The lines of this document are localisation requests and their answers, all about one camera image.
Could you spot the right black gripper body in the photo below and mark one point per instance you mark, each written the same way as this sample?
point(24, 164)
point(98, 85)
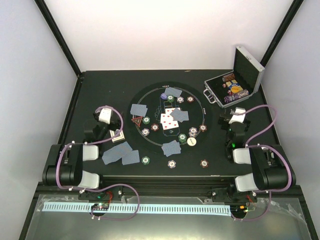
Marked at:
point(223, 119)

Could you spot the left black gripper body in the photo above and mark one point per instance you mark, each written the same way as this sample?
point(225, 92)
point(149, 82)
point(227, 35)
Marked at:
point(114, 126)

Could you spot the dealt card seat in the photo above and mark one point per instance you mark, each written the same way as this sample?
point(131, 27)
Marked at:
point(135, 109)
point(170, 91)
point(168, 149)

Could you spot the green chips seat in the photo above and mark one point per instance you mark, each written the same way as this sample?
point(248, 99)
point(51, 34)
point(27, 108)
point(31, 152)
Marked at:
point(170, 98)
point(182, 138)
point(146, 120)

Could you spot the blue chips seat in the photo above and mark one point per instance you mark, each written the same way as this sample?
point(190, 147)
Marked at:
point(145, 132)
point(193, 132)
point(180, 99)

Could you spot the brown chips seat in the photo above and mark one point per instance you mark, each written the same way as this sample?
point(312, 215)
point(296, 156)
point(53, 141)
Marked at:
point(190, 99)
point(154, 127)
point(202, 128)

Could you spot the green chip stack front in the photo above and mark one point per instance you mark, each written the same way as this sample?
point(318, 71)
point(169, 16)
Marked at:
point(145, 160)

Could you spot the white dealer button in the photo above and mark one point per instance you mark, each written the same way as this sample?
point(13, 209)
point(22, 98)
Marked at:
point(191, 141)

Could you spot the brown chip stack front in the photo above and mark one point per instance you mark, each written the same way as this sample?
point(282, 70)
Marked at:
point(204, 163)

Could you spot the purple small blind button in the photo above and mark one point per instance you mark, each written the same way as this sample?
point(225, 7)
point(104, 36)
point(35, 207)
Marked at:
point(163, 96)

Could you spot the brown chips top seat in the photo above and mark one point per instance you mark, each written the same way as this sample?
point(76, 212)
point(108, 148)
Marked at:
point(190, 99)

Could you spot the green chips top seat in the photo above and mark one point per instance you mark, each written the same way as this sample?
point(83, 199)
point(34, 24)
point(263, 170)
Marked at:
point(170, 98)

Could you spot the dealt card top seat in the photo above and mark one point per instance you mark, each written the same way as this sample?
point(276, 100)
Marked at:
point(170, 91)

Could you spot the blue chips top seat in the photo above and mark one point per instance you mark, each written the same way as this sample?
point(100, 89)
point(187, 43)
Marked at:
point(180, 99)

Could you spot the blue chip stack front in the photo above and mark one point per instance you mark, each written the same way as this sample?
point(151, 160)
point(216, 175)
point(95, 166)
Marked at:
point(171, 164)

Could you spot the burn card off mat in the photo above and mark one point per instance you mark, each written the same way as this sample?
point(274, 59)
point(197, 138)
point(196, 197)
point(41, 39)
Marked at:
point(131, 158)

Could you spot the face up red card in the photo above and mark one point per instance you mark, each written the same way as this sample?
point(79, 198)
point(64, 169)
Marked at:
point(170, 110)

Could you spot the face down card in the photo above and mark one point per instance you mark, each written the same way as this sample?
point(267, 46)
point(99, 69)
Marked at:
point(180, 115)

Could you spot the dealt card bottom seat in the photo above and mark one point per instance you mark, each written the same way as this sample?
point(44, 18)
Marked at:
point(168, 149)

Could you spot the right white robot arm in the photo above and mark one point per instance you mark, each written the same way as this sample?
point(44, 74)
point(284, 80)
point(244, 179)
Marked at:
point(270, 167)

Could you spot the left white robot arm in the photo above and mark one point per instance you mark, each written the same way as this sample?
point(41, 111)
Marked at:
point(64, 164)

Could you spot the white card box tray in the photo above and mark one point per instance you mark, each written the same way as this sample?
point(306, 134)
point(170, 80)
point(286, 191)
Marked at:
point(117, 135)

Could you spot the red triangle marker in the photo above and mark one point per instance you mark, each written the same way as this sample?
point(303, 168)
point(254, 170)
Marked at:
point(137, 120)

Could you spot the purple chip row in case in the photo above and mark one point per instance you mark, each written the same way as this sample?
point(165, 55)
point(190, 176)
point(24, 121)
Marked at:
point(229, 98)

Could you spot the orange big blind button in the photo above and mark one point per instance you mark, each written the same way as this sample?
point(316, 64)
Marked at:
point(235, 88)

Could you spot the blue playing card box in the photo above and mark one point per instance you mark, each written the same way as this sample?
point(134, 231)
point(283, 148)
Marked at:
point(232, 83)

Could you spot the aluminium poker case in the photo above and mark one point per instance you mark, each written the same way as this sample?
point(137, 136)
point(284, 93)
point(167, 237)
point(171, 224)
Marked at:
point(248, 73)

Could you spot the orange chip row in case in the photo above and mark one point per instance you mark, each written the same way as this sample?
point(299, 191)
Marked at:
point(228, 77)

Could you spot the round black poker mat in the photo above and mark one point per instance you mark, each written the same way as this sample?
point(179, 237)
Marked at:
point(198, 111)

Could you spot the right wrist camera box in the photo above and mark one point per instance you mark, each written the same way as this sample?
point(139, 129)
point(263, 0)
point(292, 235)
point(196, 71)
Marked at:
point(237, 116)

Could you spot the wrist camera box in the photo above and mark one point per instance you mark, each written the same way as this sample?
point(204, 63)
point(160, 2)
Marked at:
point(105, 115)
point(237, 116)

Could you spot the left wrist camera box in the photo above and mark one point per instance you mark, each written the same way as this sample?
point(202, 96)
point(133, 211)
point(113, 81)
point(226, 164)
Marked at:
point(105, 115)

